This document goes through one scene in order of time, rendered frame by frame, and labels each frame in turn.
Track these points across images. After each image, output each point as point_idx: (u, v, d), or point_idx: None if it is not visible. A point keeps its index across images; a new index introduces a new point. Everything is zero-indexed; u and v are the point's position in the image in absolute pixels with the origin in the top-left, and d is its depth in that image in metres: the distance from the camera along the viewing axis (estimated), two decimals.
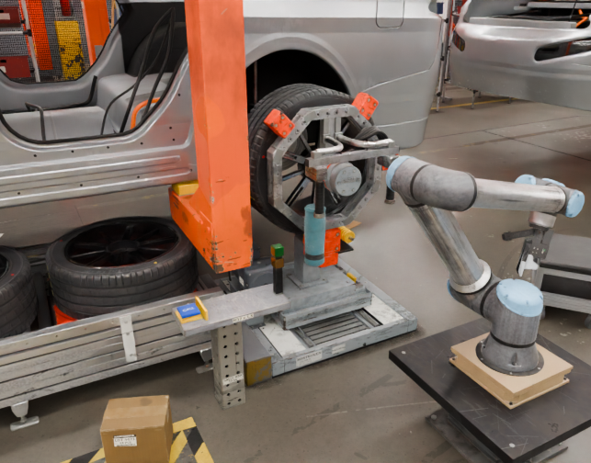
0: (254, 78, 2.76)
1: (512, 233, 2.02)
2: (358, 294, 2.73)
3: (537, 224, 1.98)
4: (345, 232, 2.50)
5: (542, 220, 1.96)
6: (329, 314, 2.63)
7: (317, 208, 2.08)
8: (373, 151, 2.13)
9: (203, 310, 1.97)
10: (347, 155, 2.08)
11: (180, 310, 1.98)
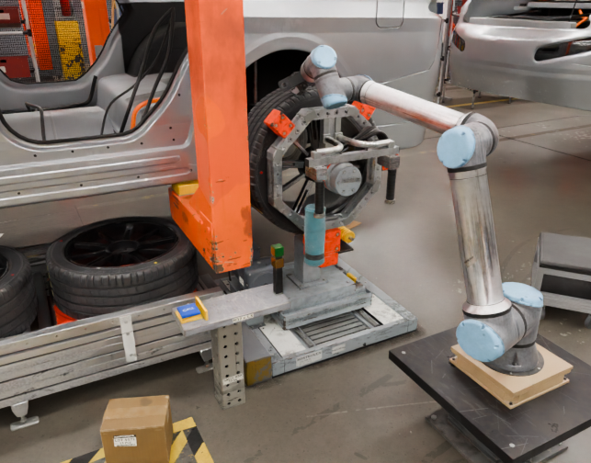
0: (254, 78, 2.76)
1: (290, 88, 2.10)
2: (358, 294, 2.73)
3: None
4: (345, 232, 2.50)
5: None
6: (329, 314, 2.63)
7: (317, 208, 2.08)
8: (373, 151, 2.13)
9: (203, 310, 1.97)
10: (347, 155, 2.08)
11: (180, 310, 1.98)
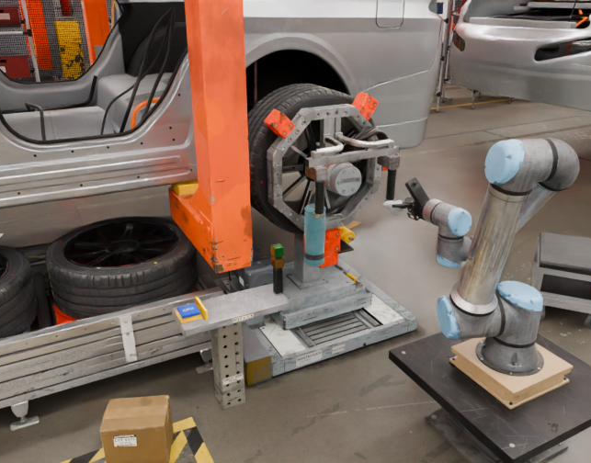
0: (254, 78, 2.76)
1: (411, 191, 2.00)
2: (358, 294, 2.73)
3: (424, 212, 1.99)
4: (345, 232, 2.50)
5: (426, 218, 1.97)
6: (329, 314, 2.63)
7: (317, 208, 2.08)
8: (373, 151, 2.13)
9: (203, 310, 1.97)
10: (347, 155, 2.08)
11: (180, 310, 1.98)
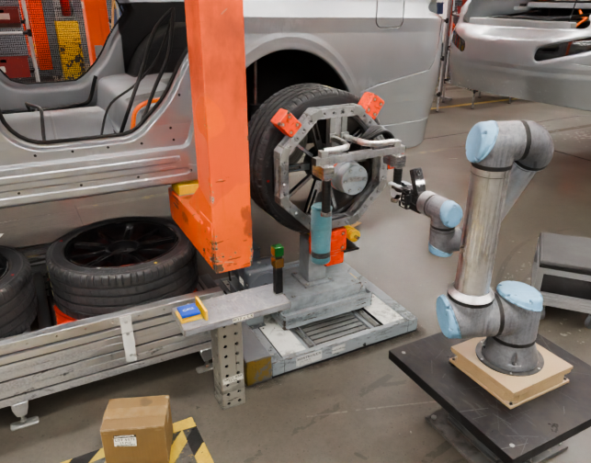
0: (254, 78, 2.76)
1: (413, 177, 2.09)
2: (358, 294, 2.73)
3: (418, 199, 2.07)
4: (350, 231, 2.51)
5: (418, 205, 2.05)
6: (329, 314, 2.63)
7: (323, 208, 2.09)
8: (380, 150, 2.14)
9: (203, 310, 1.97)
10: (354, 154, 2.09)
11: (180, 310, 1.98)
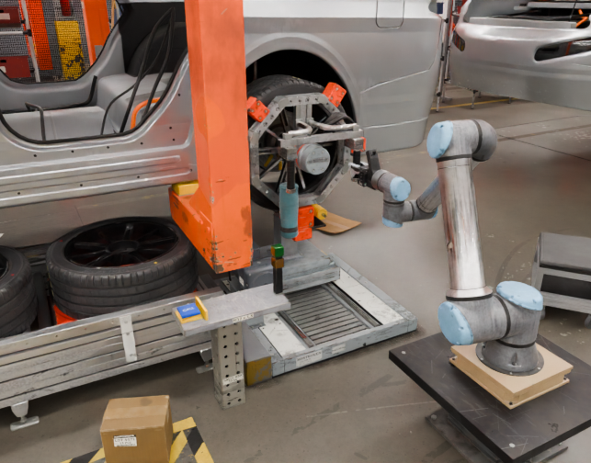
0: (254, 78, 2.76)
1: (369, 158, 2.34)
2: (327, 269, 2.98)
3: (373, 177, 2.32)
4: (318, 209, 2.76)
5: (373, 182, 2.30)
6: (300, 287, 2.88)
7: (289, 185, 2.34)
8: (339, 133, 2.39)
9: (203, 310, 1.97)
10: (315, 137, 2.34)
11: (180, 310, 1.98)
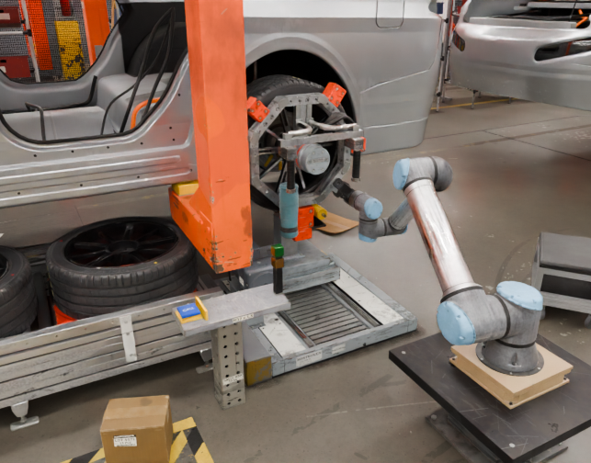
0: (254, 78, 2.76)
1: (337, 188, 2.64)
2: (327, 269, 2.98)
3: (350, 202, 2.64)
4: (318, 209, 2.76)
5: (352, 207, 2.63)
6: (300, 287, 2.88)
7: (289, 185, 2.34)
8: (339, 133, 2.39)
9: (203, 310, 1.97)
10: (315, 137, 2.34)
11: (180, 310, 1.98)
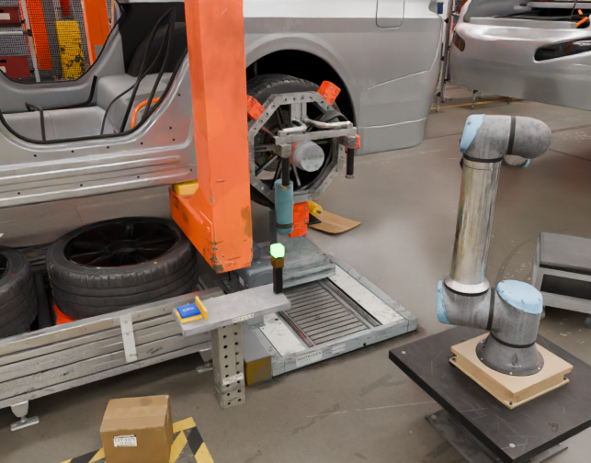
0: (254, 78, 2.76)
1: None
2: (323, 265, 3.02)
3: None
4: (313, 207, 2.80)
5: None
6: (296, 282, 2.92)
7: (283, 181, 2.38)
8: (334, 131, 2.43)
9: (203, 310, 1.97)
10: (310, 135, 2.38)
11: (180, 310, 1.98)
